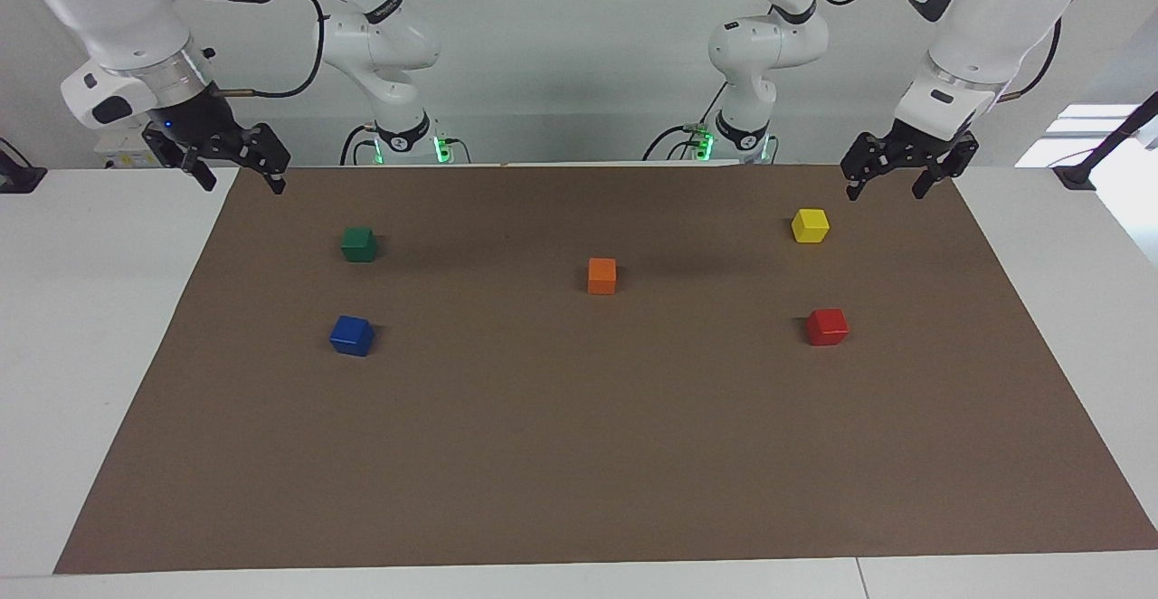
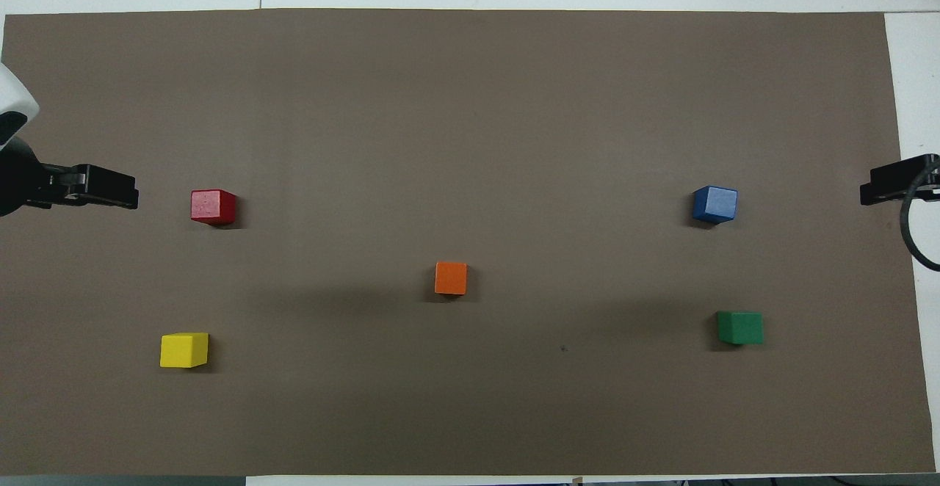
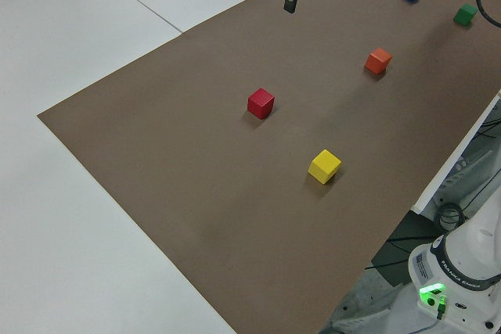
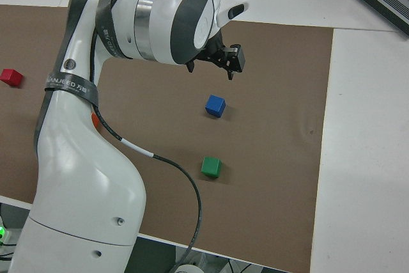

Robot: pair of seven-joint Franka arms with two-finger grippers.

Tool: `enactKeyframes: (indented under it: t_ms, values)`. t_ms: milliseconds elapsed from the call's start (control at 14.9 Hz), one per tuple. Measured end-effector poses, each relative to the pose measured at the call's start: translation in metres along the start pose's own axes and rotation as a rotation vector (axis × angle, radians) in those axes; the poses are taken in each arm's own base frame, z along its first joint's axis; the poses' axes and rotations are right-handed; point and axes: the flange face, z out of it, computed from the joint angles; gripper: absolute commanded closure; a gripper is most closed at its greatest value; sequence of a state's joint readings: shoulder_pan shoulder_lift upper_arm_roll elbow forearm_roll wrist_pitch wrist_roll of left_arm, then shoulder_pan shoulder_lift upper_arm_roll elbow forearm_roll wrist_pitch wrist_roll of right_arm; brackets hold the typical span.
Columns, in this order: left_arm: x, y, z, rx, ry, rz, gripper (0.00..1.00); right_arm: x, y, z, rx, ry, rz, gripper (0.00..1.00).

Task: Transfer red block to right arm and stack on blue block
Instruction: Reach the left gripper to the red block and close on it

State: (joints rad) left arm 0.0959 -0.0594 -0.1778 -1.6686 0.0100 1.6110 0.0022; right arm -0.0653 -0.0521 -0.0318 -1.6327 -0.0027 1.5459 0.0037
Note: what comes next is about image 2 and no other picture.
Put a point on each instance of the blue wooden block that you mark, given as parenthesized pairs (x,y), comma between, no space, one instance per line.
(714,204)

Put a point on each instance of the red wooden block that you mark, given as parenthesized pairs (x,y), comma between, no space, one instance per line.
(213,207)

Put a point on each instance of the orange wooden block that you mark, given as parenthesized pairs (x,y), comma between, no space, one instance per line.
(450,278)

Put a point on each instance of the brown table mat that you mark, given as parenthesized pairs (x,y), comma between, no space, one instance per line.
(470,104)

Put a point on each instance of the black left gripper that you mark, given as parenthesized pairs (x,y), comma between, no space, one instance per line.
(15,178)

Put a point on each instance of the yellow wooden block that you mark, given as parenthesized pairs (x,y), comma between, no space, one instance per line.
(183,350)

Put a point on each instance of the green wooden block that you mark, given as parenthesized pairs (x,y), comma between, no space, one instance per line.
(740,327)

